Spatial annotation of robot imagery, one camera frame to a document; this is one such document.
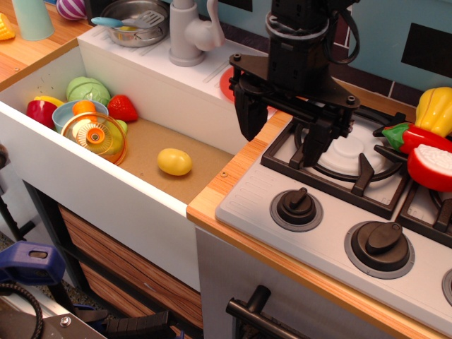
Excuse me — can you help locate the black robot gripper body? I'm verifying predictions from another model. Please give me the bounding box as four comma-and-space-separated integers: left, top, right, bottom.
230, 37, 359, 137

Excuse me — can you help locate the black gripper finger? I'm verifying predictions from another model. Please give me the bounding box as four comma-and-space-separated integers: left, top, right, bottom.
302, 118, 338, 167
234, 78, 268, 141

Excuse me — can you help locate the yellow toy potato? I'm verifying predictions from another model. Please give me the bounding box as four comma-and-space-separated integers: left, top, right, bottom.
157, 148, 193, 176

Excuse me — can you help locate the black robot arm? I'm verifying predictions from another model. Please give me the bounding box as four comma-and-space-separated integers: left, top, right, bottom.
230, 1, 360, 167

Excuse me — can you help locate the pink plastic plate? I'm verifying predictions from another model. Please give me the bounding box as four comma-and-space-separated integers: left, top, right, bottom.
220, 67, 234, 102

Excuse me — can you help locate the black left burner grate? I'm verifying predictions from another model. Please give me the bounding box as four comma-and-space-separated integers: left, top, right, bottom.
261, 107, 408, 219

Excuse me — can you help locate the black burner grate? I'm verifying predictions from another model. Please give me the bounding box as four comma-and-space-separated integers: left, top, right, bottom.
396, 183, 451, 248
261, 107, 408, 219

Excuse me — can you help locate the black left stove knob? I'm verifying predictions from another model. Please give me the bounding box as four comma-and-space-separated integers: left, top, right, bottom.
270, 187, 323, 232

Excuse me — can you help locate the black stove knob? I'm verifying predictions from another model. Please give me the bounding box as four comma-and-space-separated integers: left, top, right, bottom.
344, 221, 415, 280
270, 187, 323, 232

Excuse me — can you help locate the red toy chili pepper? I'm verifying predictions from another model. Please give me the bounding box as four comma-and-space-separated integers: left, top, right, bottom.
382, 122, 451, 155

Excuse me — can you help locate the grey toy faucet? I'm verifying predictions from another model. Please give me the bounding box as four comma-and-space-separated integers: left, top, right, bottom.
169, 0, 225, 67

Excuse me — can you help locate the yellow toy bell pepper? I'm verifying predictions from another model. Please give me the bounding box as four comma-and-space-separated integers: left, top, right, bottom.
415, 87, 451, 137

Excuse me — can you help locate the red white toy radish half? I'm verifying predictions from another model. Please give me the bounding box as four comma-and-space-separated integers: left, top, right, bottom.
408, 144, 451, 192

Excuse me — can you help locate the black middle stove knob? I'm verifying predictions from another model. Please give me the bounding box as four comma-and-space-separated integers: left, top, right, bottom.
344, 221, 415, 280

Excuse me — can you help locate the red toy strawberry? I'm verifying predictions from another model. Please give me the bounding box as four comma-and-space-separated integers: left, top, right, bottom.
107, 95, 138, 122

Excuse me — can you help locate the white toy sink basin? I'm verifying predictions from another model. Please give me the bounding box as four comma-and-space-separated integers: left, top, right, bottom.
1, 27, 255, 290

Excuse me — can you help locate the grey stove top panel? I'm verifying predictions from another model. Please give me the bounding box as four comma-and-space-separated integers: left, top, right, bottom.
214, 105, 452, 336

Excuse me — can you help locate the black right burner grate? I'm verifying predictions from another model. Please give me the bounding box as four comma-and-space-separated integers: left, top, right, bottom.
396, 183, 451, 248

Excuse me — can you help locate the orange transparent pot lid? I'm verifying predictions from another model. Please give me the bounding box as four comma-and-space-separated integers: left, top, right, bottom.
61, 112, 128, 165

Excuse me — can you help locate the silver metal pot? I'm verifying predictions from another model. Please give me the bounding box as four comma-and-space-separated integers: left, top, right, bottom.
92, 1, 170, 47

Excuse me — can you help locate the orange toy carrot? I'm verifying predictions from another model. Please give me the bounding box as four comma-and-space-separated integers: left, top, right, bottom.
72, 100, 97, 122

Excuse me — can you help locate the green toy cabbage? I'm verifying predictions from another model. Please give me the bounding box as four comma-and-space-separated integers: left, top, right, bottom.
66, 76, 111, 106

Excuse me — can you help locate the light blue plastic bowl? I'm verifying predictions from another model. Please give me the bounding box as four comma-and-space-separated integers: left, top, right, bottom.
52, 100, 109, 133

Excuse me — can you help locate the yellow toy banana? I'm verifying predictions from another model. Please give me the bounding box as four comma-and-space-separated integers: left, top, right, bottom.
34, 95, 64, 107

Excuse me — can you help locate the purple white striped ball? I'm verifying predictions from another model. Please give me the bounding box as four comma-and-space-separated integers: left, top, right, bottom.
56, 0, 87, 20

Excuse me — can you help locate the red toy apple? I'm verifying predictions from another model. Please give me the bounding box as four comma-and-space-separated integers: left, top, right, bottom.
26, 100, 57, 129

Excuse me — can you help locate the light blue plastic cup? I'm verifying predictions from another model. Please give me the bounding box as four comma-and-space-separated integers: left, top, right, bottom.
12, 0, 54, 41

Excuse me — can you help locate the yellow toy corn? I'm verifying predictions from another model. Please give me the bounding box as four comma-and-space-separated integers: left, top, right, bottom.
0, 13, 16, 41

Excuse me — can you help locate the blue plastic clamp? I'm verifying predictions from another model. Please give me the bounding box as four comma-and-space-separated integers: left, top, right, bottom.
1, 241, 66, 285

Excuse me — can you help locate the grey spatula blue handle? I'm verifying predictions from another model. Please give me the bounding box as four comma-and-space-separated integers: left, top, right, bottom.
91, 10, 165, 29

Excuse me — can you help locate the black oven door handle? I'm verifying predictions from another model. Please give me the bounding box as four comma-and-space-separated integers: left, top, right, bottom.
226, 285, 306, 338

